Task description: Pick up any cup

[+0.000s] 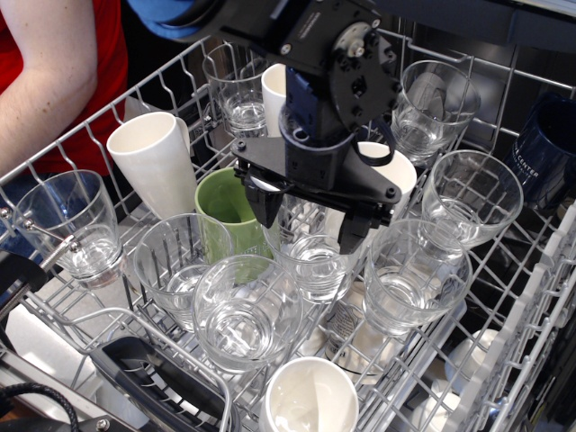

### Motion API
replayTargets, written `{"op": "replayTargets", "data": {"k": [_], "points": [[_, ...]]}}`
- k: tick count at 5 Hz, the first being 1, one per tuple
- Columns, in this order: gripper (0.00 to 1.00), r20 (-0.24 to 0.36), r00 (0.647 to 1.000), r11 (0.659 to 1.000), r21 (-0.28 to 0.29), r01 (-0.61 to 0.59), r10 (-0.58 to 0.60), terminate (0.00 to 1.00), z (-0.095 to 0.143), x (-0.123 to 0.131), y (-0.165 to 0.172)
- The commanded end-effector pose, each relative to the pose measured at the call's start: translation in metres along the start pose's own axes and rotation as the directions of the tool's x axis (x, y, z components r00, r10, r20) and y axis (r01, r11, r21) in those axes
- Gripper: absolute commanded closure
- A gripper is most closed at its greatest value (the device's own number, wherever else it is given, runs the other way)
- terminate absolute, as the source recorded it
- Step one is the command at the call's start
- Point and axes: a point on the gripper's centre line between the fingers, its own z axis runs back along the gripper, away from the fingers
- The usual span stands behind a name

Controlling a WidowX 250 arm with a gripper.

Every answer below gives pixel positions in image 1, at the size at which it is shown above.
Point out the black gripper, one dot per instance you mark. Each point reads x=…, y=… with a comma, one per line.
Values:
x=327, y=169

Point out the white ceramic mug front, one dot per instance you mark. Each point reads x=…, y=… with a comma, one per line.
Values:
x=309, y=394

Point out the person forearm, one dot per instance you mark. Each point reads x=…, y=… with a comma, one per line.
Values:
x=57, y=40

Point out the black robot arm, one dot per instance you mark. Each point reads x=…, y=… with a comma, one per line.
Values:
x=338, y=87

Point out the white cup under gripper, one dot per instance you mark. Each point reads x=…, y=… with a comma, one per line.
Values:
x=399, y=171

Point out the white cup back centre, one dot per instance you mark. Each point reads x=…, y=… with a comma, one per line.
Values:
x=273, y=82

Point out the tall white ceramic cup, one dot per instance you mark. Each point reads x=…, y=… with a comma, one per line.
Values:
x=153, y=153

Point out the clear glass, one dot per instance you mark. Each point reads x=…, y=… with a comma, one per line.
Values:
x=472, y=195
x=304, y=241
x=173, y=255
x=247, y=311
x=77, y=204
x=415, y=273
x=234, y=75
x=437, y=102

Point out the green ceramic mug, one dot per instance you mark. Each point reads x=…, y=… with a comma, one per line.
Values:
x=227, y=227

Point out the clear glass front centre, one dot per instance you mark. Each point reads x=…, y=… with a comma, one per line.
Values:
x=247, y=311

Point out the clear glass right front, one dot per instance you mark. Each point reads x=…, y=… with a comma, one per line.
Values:
x=415, y=273

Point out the clear glass front left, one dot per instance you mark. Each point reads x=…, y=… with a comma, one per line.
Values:
x=173, y=255

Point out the clear glass right middle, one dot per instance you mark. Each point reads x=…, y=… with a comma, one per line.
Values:
x=472, y=195

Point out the clear glass back left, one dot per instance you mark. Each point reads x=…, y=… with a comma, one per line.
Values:
x=234, y=75

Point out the clear glass back right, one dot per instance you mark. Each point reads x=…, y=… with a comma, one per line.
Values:
x=437, y=102

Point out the white bowl lower rack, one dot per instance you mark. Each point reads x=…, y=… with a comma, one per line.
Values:
x=467, y=357

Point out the red shirt torso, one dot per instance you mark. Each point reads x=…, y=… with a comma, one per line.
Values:
x=112, y=68

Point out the clear glass far left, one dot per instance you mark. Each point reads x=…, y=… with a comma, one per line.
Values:
x=77, y=204

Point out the navy blue mug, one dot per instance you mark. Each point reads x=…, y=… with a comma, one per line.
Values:
x=543, y=156

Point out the grey wire dishwasher rack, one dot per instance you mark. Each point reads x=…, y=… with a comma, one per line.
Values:
x=523, y=286

